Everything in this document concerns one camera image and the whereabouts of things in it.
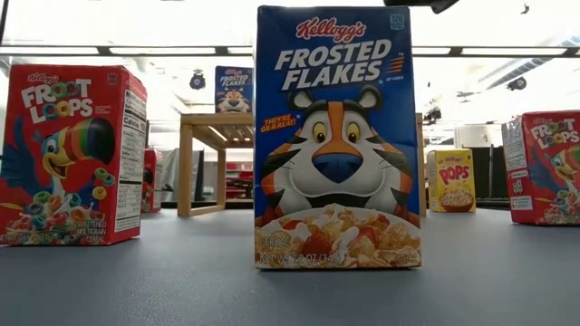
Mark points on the black partition panels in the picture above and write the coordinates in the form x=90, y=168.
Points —
x=491, y=172

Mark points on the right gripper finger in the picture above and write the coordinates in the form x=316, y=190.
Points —
x=441, y=5

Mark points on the yellow Corn Pops cereal box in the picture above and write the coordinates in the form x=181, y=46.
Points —
x=451, y=181

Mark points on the grey cover cloth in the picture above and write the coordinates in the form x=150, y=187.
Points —
x=170, y=172

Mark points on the red Froot Loops cereal box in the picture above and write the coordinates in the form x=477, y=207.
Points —
x=151, y=181
x=548, y=172
x=68, y=158

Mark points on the black ceiling dome camera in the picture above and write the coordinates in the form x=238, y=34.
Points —
x=516, y=83
x=197, y=81

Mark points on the red storage shelves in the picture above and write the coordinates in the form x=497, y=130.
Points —
x=239, y=181

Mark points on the light wooden slatted shelf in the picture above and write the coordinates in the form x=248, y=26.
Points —
x=186, y=172

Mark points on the black ceiling device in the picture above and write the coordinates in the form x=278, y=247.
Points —
x=432, y=115

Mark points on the white cylindrical appliance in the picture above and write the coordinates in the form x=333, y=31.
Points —
x=473, y=136

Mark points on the blue Frosted Flakes cereal box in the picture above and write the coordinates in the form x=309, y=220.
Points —
x=233, y=90
x=335, y=158

